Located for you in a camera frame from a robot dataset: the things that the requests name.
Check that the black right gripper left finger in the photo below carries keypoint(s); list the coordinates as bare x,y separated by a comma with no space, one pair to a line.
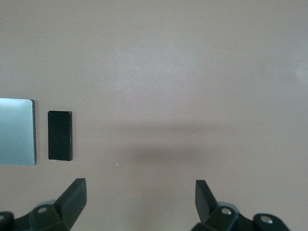
69,207

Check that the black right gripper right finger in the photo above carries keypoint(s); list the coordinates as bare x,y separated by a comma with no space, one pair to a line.
207,209

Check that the black smartphone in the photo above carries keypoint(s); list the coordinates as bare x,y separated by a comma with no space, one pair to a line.
59,136

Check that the silver closed laptop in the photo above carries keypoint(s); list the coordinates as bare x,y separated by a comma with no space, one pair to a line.
15,132

